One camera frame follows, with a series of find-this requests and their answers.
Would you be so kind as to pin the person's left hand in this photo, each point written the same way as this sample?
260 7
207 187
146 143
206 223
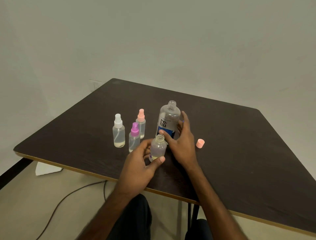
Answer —
134 170

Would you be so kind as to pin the person's right hand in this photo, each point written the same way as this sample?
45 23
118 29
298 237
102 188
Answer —
184 148

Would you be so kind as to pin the person's right middle finger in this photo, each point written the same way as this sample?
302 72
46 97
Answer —
179 128

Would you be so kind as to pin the person's left thumb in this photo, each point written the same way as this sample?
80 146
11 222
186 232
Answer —
156 163

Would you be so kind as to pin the person's right thumb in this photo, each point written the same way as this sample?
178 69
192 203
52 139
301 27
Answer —
166 138

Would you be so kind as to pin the small clear bottle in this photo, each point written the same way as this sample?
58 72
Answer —
157 147

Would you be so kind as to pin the large clear blue-label bottle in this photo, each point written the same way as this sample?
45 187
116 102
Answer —
167 121

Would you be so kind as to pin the person's right forearm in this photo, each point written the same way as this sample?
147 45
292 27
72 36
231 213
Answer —
213 205

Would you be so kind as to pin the person's left forearm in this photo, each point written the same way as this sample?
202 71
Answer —
106 215

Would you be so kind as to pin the peach plastic bottle cap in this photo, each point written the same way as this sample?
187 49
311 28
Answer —
200 143

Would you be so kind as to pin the peach-cap clear spray bottle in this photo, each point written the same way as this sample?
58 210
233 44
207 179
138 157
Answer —
141 123

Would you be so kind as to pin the purple-cap clear spray bottle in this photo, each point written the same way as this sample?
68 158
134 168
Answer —
134 138

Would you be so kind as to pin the white-cap clear spray bottle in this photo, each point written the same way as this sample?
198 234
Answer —
118 134

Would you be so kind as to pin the person's black trousers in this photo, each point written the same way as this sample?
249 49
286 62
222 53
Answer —
134 222

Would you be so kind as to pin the black table leg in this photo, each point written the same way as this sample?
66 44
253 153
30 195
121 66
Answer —
193 215

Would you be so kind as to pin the white paper sheet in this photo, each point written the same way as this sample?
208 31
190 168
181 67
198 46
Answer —
47 169

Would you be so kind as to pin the black baseboard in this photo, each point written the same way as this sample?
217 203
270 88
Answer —
13 173

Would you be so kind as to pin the white wall outlet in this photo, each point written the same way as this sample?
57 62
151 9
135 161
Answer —
96 85

